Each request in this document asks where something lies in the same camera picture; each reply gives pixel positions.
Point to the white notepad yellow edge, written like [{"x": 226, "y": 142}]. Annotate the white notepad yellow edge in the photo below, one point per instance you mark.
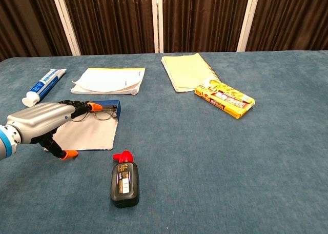
[{"x": 110, "y": 81}]

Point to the yellow printed snack box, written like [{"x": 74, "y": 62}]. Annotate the yellow printed snack box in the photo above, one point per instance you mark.
[{"x": 225, "y": 100}]

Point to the blue box with white lining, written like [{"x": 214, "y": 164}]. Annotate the blue box with white lining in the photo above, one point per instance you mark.
[{"x": 87, "y": 136}]

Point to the black ink bottle red cap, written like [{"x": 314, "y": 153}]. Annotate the black ink bottle red cap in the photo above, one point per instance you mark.
[{"x": 125, "y": 185}]

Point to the blue felt table cover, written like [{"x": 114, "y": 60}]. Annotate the blue felt table cover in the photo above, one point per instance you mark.
[{"x": 205, "y": 154}]

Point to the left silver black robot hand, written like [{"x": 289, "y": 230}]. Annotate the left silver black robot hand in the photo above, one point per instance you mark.
[{"x": 38, "y": 118}]

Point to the yellow spiral notebook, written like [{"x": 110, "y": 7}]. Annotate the yellow spiral notebook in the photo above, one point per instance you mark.
[{"x": 187, "y": 72}]

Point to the white double partition post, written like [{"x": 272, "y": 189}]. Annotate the white double partition post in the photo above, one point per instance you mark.
[{"x": 156, "y": 21}]

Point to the white partition frame post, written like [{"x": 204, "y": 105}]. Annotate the white partition frame post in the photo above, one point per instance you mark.
[
  {"x": 249, "y": 19},
  {"x": 65, "y": 21}
]

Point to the blue white toothpaste tube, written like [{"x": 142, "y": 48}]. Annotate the blue white toothpaste tube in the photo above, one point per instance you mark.
[{"x": 42, "y": 86}]

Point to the dark brown curtain panel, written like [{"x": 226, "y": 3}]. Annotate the dark brown curtain panel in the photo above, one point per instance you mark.
[
  {"x": 292, "y": 18},
  {"x": 110, "y": 21},
  {"x": 23, "y": 21},
  {"x": 205, "y": 18}
]

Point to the thin black metal eyeglasses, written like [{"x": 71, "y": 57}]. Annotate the thin black metal eyeglasses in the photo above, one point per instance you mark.
[{"x": 105, "y": 114}]

